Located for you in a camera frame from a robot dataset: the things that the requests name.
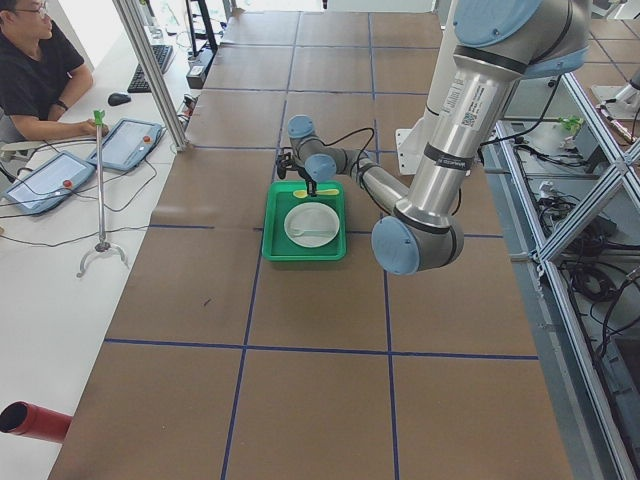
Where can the green plastic tray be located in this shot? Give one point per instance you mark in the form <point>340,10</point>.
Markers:
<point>280,200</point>

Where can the pale green plastic fork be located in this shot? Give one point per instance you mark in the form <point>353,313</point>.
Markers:
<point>317,233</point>

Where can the black computer mouse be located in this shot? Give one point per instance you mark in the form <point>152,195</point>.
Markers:
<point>117,99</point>

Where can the seated person in black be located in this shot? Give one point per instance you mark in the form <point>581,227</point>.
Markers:
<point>42,74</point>

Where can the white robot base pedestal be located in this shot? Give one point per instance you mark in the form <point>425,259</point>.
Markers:
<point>411,143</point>

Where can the blue teach pendant near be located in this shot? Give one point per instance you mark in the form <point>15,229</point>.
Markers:
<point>50,184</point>

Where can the red cylinder tube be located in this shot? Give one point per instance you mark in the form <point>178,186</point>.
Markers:
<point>32,421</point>

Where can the blue teach pendant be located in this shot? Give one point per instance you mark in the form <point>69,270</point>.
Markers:
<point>128,143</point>
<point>50,184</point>

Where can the aluminium frame rail right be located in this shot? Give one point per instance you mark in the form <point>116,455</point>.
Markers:
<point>619,175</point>

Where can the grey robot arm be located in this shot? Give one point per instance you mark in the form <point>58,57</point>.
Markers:
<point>490,46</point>

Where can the blue teach pendant far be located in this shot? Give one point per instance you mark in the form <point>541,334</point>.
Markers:
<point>128,143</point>

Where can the metal grabber stand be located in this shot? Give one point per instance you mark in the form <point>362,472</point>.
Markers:
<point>103,246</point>

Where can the white round plate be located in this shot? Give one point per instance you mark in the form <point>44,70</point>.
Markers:
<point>313,216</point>

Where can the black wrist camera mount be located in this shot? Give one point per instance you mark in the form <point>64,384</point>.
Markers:
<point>285,163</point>

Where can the yellow plastic spoon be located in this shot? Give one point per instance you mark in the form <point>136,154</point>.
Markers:
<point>301,194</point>

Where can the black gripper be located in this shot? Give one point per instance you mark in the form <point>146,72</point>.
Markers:
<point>311,187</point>

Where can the aluminium frame column left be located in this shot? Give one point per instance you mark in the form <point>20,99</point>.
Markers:
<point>132,22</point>

